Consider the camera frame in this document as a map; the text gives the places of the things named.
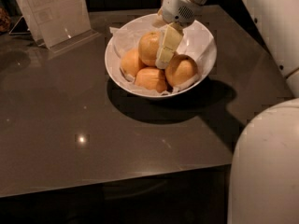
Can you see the white ceramic bowl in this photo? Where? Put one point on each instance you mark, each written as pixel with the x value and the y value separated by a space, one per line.
pixel 197 42

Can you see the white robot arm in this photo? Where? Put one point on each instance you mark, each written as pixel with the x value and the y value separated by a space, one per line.
pixel 264 177

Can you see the brown patterned object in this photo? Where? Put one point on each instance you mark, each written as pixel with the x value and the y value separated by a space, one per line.
pixel 5 21

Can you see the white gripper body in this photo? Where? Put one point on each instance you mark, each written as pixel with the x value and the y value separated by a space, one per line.
pixel 177 9

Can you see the clear acrylic sign holder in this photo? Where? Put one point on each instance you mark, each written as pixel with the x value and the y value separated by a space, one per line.
pixel 57 24

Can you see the orange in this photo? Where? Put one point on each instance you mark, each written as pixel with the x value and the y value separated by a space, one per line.
pixel 131 63
pixel 148 47
pixel 180 69
pixel 152 79

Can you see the white paper liner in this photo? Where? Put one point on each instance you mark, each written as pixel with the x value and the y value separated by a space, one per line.
pixel 158 62

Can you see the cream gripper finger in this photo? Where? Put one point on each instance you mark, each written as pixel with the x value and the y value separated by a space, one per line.
pixel 171 37

